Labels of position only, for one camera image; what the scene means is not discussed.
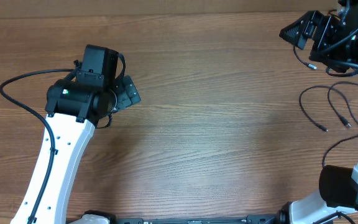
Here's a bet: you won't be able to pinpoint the black usb cables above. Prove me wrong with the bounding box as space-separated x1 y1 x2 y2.
291 44 318 70

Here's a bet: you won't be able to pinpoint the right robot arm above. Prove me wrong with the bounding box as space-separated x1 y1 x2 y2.
271 0 358 223

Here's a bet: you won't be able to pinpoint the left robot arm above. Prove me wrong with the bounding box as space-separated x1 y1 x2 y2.
0 45 141 223

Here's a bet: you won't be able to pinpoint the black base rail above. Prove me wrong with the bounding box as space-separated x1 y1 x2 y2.
66 210 290 224

